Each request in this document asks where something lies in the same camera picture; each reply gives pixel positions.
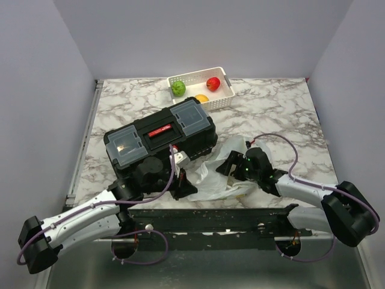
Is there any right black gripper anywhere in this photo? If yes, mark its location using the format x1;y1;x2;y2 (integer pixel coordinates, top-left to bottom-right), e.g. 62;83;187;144
216;150;261;182

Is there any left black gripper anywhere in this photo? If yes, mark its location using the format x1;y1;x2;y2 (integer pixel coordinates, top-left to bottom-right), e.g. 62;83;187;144
143;166;199;201

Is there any white lemon print plastic bag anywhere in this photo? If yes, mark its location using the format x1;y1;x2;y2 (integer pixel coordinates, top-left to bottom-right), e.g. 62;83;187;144
186;135;257;201

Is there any yellow fake lemon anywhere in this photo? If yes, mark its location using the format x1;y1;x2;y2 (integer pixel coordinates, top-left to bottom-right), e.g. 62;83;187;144
195;94;209;103

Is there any green fake guava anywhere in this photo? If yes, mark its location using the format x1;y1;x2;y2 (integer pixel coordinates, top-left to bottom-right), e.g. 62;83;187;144
171;81;186;97

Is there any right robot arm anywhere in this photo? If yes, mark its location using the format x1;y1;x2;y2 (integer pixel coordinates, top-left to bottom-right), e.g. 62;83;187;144
216;148;380;247

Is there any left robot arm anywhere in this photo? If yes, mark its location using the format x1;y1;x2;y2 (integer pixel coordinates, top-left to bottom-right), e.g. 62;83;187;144
16;152;197;274

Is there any red fake apple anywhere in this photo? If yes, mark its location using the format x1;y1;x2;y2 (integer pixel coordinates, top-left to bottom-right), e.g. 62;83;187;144
206;77;221;92

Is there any black plastic toolbox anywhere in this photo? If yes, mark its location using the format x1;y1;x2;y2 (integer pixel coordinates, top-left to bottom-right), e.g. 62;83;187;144
103;97;218;178

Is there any white perforated plastic basket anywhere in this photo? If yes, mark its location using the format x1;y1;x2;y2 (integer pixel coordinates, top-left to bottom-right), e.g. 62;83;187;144
167;67;235;111

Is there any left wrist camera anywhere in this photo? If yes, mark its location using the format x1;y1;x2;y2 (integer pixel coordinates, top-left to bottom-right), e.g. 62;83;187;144
173;147;190;168

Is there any black mounting rail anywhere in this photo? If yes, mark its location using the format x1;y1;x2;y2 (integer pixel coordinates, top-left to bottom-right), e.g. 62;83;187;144
111;205;312;256

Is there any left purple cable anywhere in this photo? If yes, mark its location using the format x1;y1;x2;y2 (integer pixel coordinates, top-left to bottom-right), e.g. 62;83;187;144
16;144;181;266

